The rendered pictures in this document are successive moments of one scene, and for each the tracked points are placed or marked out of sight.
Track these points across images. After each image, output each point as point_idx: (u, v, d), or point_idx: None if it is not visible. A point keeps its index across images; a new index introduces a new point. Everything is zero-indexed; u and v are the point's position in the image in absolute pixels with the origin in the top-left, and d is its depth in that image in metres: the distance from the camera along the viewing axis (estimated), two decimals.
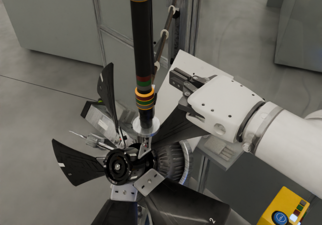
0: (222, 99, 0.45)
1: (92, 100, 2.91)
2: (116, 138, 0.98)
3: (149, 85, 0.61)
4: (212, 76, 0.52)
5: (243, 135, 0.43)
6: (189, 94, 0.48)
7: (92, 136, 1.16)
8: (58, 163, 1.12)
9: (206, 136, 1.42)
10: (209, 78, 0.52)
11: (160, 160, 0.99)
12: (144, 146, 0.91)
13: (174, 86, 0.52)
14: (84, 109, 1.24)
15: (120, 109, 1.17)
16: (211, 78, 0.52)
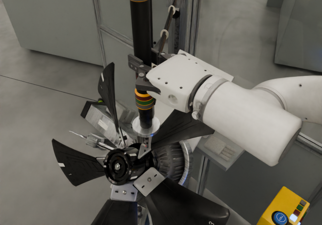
0: (176, 73, 0.50)
1: (92, 100, 2.91)
2: (143, 142, 0.91)
3: None
4: (180, 54, 0.57)
5: (193, 104, 0.48)
6: (143, 75, 0.52)
7: (92, 136, 1.16)
8: (101, 72, 1.03)
9: (206, 136, 1.42)
10: None
11: (160, 160, 0.99)
12: (148, 181, 0.89)
13: (132, 69, 0.56)
14: (84, 109, 1.24)
15: (120, 109, 1.17)
16: None
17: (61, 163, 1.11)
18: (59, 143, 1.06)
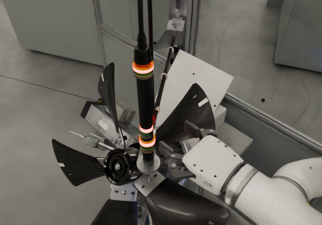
0: (209, 159, 0.56)
1: (92, 100, 2.91)
2: None
3: (151, 135, 0.72)
4: (218, 131, 0.64)
5: (226, 190, 0.54)
6: (175, 166, 0.57)
7: (92, 136, 1.16)
8: (101, 72, 1.03)
9: None
10: (214, 131, 0.64)
11: (160, 160, 0.99)
12: (148, 181, 0.89)
13: (163, 154, 0.61)
14: (84, 109, 1.24)
15: (120, 109, 1.17)
16: (215, 132, 0.64)
17: (61, 163, 1.11)
18: (59, 143, 1.06)
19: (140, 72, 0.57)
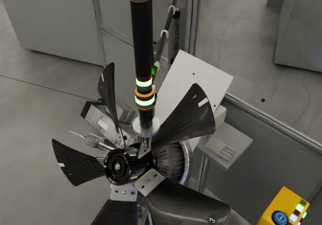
0: None
1: (92, 100, 2.91)
2: (143, 142, 0.91)
3: (149, 85, 0.61)
4: None
5: None
6: None
7: (92, 136, 1.16)
8: (101, 72, 1.03)
9: (206, 136, 1.42)
10: None
11: (160, 160, 0.99)
12: (148, 182, 0.90)
13: None
14: (84, 109, 1.24)
15: (120, 109, 1.17)
16: None
17: (61, 163, 1.11)
18: (59, 143, 1.06)
19: None
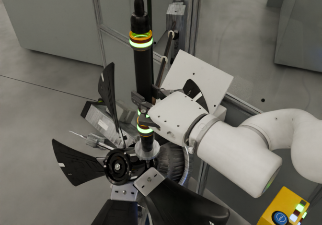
0: (174, 112, 0.57)
1: (92, 100, 2.91)
2: (150, 179, 0.89)
3: (150, 116, 0.67)
4: (178, 90, 0.64)
5: (189, 140, 0.54)
6: (144, 112, 0.59)
7: (92, 136, 1.16)
8: (201, 94, 0.81)
9: None
10: (175, 90, 0.64)
11: (160, 160, 0.99)
12: (123, 191, 0.95)
13: (134, 104, 0.63)
14: (84, 109, 1.24)
15: (120, 109, 1.17)
16: (176, 91, 0.64)
17: (102, 76, 1.03)
18: (113, 76, 0.94)
19: (137, 41, 0.52)
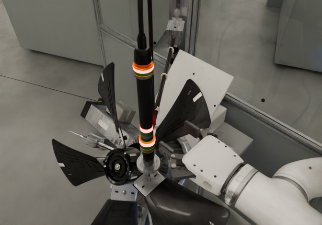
0: (209, 160, 0.56)
1: (92, 100, 2.91)
2: (150, 179, 0.89)
3: (151, 135, 0.72)
4: (218, 131, 0.64)
5: (225, 190, 0.54)
6: (175, 166, 0.57)
7: (92, 136, 1.16)
8: (201, 94, 0.81)
9: None
10: (214, 131, 0.64)
11: (160, 160, 0.99)
12: (123, 191, 0.95)
13: (163, 154, 0.61)
14: (84, 109, 1.24)
15: (120, 109, 1.17)
16: (215, 132, 0.64)
17: (102, 76, 1.03)
18: (113, 76, 0.94)
19: (140, 72, 0.57)
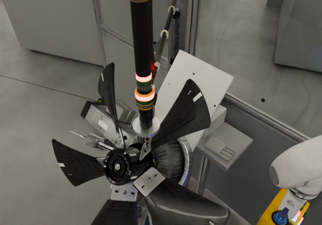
0: (285, 193, 0.82)
1: (92, 100, 2.91)
2: (150, 179, 0.89)
3: (149, 86, 0.61)
4: None
5: (297, 193, 0.76)
6: (282, 208, 0.85)
7: (92, 136, 1.16)
8: (201, 94, 0.81)
9: (206, 136, 1.42)
10: None
11: (160, 160, 0.99)
12: (123, 191, 0.95)
13: (284, 216, 0.88)
14: (84, 109, 1.24)
15: (120, 109, 1.17)
16: None
17: (102, 76, 1.03)
18: (113, 76, 0.94)
19: None
